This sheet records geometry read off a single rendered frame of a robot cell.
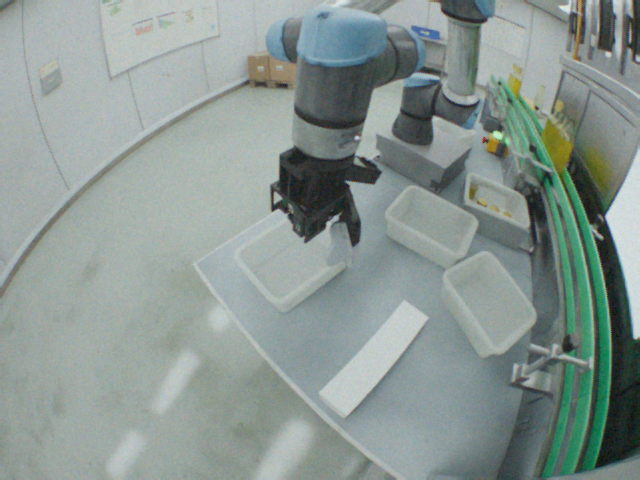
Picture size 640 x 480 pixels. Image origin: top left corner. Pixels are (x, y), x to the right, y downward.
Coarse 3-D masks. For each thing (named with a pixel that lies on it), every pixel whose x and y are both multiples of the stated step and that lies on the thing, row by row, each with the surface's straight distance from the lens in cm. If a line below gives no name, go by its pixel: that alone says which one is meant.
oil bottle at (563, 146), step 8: (560, 136) 105; (568, 136) 104; (560, 144) 104; (568, 144) 104; (552, 152) 108; (560, 152) 105; (568, 152) 106; (552, 160) 106; (560, 160) 106; (560, 168) 107
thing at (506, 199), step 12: (468, 180) 88; (480, 180) 93; (468, 192) 83; (480, 192) 95; (492, 192) 95; (504, 192) 96; (516, 192) 96; (468, 204) 81; (492, 204) 97; (504, 204) 98; (516, 204) 98; (504, 216) 82; (516, 216) 95; (528, 216) 89
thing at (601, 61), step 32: (576, 0) 173; (608, 0) 138; (576, 32) 167; (608, 32) 132; (576, 64) 147; (608, 64) 126; (576, 96) 146; (608, 256) 91; (608, 288) 86; (608, 416) 73; (608, 448) 70
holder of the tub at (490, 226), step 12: (480, 216) 81; (492, 216) 81; (480, 228) 84; (492, 228) 84; (504, 228) 84; (516, 228) 84; (528, 228) 99; (504, 240) 87; (516, 240) 87; (528, 240) 96
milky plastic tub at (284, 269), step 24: (264, 240) 63; (288, 240) 68; (312, 240) 70; (240, 264) 58; (264, 264) 66; (288, 264) 65; (312, 264) 65; (336, 264) 56; (264, 288) 54; (288, 288) 62; (312, 288) 59
